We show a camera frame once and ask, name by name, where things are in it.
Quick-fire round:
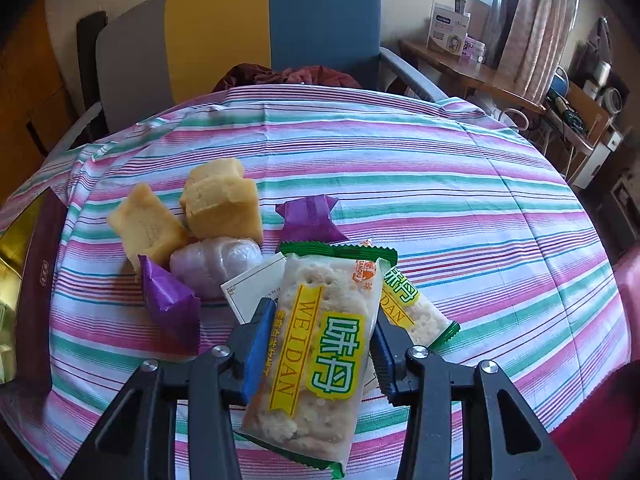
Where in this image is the purple candy wrapper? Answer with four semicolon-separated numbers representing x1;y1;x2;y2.
138;255;202;356
275;194;349;246

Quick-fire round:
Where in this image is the white carton box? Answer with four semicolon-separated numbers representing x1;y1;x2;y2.
426;2;471;53

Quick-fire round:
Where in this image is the plastic-wrapped pale bun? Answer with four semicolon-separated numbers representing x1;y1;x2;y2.
169;237;264;301

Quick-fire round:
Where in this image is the green-edged cracker packet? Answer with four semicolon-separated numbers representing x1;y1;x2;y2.
239;240;398;478
362;239;461;396

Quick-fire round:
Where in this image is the patterned curtain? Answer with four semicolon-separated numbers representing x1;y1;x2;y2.
492;0;581;103

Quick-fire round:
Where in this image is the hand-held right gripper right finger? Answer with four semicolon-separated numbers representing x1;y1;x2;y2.
372;310;566;480

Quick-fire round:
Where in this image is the maroon gift box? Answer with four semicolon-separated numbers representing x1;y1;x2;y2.
15;187;68;396

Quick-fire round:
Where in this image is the dark red cloth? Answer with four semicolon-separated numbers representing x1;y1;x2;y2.
212;63;361;93

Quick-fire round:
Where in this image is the gold box liner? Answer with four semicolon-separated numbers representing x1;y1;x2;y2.
0;192;51;306

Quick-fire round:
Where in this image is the small purple white jar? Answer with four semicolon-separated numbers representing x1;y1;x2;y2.
462;34;487;63

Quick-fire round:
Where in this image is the white paper card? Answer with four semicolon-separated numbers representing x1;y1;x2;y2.
220;252;288;325

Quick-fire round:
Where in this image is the grey yellow blue chair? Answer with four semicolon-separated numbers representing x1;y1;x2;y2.
47;0;451;161

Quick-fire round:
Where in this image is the striped tablecloth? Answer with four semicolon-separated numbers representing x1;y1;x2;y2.
0;85;628;480

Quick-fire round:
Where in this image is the white shelf cart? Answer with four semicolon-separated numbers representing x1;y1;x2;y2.
545;80;626;188

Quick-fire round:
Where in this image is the wooden desk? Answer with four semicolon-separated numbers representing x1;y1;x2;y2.
397;39;546;113

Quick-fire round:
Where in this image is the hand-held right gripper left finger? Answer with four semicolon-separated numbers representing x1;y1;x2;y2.
75;298;278;480

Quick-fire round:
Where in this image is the yellow sponge cake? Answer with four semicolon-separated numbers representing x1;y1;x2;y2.
180;176;263;243
107;182;188;273
187;157;246;188

